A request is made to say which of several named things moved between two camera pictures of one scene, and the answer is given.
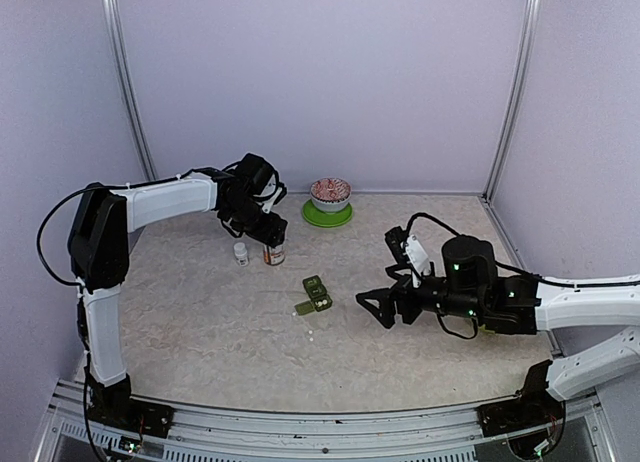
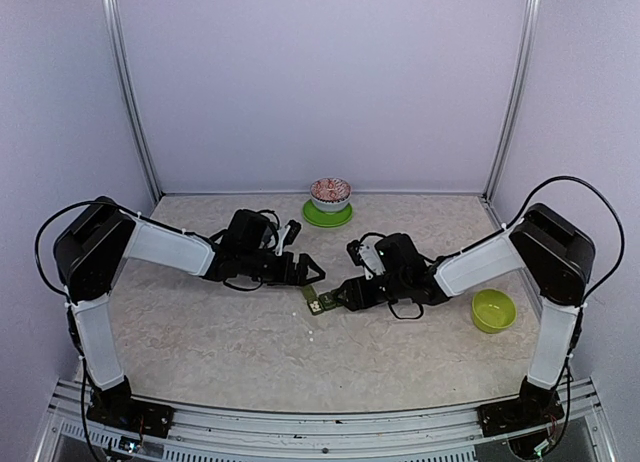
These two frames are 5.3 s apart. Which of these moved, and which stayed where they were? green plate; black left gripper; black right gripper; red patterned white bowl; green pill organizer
Moved: black left gripper; black right gripper; green pill organizer
Stayed: red patterned white bowl; green plate
